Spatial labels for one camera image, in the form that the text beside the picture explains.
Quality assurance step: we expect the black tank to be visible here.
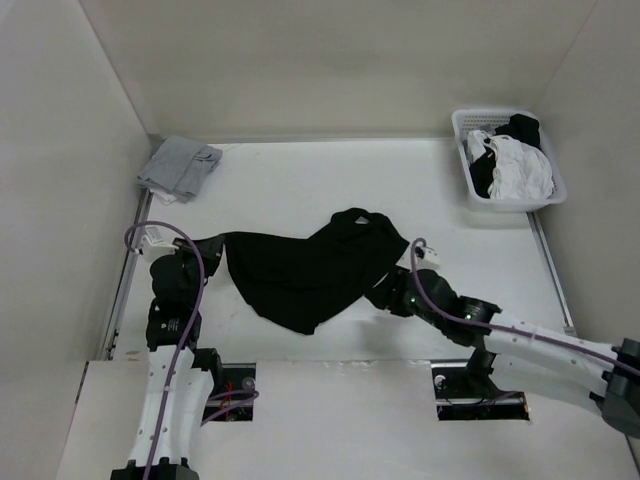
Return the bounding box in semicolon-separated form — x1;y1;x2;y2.
197;207;412;337
468;113;543;197

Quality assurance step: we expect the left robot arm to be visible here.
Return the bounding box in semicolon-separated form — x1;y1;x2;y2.
111;236;225;479

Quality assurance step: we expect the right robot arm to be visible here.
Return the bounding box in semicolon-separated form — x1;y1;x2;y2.
366;267;639;438

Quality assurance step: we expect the folded white tank top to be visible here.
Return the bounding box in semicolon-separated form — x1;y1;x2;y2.
150;189;178;205

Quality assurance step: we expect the folded grey tank top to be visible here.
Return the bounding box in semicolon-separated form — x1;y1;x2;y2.
136;136;223;203

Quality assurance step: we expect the white tank top in basket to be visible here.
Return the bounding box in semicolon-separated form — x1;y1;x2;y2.
465;129;555;201

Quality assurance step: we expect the black tank top in basket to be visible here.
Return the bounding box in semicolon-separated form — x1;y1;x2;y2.
468;113;543;197

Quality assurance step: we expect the white plastic laundry basket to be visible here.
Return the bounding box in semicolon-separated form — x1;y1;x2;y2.
451;107;567;213

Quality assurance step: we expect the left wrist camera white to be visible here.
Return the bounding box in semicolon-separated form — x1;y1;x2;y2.
138;226;177;262

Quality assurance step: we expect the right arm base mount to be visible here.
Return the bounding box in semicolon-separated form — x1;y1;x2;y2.
431;362;530;421

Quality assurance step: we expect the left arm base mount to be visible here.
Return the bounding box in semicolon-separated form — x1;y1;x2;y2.
203;363;257;422

